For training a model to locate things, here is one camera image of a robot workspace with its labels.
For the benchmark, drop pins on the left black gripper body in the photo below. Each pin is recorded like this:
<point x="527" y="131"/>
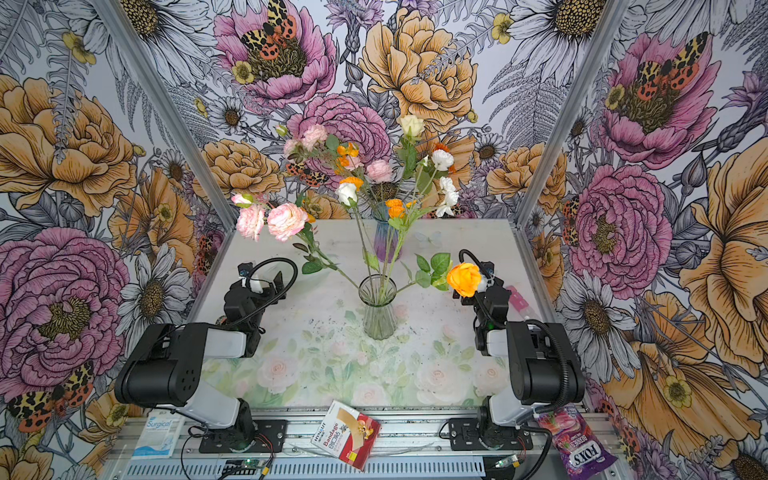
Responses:
<point x="269" y="297"/>

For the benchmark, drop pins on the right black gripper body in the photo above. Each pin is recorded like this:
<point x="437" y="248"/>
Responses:
<point x="478" y="301"/>

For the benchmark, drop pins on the single orange rose stem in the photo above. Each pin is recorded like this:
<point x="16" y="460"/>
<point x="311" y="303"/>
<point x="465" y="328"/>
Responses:
<point x="440" y="273"/>

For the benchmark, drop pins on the pink peony orange bunch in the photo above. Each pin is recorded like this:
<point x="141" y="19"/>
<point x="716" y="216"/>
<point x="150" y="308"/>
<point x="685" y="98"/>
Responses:
<point x="286" y="223"/>

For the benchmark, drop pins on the clear glass vase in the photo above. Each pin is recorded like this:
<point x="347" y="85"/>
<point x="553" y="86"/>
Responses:
<point x="378" y="309"/>

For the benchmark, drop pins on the purple blue glass vase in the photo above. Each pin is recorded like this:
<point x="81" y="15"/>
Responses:
<point x="386" y="237"/>

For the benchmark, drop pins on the single white bud stem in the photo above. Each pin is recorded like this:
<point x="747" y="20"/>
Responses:
<point x="347" y="194"/>

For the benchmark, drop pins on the orange gerbera flower stem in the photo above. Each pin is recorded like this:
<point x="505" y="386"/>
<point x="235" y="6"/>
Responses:
<point x="442" y="159"/>

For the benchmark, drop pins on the pink carnation pair stem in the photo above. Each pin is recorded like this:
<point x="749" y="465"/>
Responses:
<point x="373" y="180"/>

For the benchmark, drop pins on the yellow poppy flower stem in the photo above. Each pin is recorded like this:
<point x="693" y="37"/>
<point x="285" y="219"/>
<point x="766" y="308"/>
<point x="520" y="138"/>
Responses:
<point x="347" y="153"/>

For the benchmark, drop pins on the pink rose flower stem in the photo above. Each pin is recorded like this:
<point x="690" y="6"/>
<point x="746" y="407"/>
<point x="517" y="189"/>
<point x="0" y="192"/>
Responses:
<point x="310" y="160"/>

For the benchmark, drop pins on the cream white rose stem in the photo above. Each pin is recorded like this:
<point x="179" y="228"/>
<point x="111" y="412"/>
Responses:
<point x="410" y="157"/>

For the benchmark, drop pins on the orange yellow ranunculus bunch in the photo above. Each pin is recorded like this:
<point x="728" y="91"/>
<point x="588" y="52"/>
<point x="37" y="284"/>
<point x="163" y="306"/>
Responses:
<point x="377" y="266"/>

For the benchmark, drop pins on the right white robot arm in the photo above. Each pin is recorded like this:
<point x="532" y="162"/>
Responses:
<point x="544" y="373"/>

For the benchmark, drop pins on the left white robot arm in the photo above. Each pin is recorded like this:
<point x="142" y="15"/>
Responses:
<point x="164" y="370"/>

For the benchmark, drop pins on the white blue surgical packet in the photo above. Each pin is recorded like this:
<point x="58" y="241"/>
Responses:
<point x="159" y="436"/>

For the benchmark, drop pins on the green circuit board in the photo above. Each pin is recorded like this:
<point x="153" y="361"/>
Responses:
<point x="247" y="467"/>

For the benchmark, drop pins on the red white bandage box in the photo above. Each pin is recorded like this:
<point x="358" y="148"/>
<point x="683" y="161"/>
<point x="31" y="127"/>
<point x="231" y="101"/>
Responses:
<point x="346" y="434"/>

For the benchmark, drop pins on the purple candy bag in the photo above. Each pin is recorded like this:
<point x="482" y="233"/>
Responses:
<point x="581" y="452"/>

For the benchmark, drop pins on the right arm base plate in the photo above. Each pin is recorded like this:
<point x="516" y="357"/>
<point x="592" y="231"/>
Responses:
<point x="473" y="434"/>

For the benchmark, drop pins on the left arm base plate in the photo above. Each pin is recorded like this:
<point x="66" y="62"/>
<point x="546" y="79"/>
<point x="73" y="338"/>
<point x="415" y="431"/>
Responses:
<point x="265" y="436"/>

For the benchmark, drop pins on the aluminium frame post left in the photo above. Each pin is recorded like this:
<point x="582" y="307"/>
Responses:
<point x="117" y="23"/>

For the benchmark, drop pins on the aluminium frame post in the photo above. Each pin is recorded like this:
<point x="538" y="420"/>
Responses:
<point x="117" y="23"/>
<point x="605" y="32"/>

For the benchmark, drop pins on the aluminium frame post right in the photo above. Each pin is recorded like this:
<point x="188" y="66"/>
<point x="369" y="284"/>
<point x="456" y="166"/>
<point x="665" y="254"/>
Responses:
<point x="605" y="32"/>

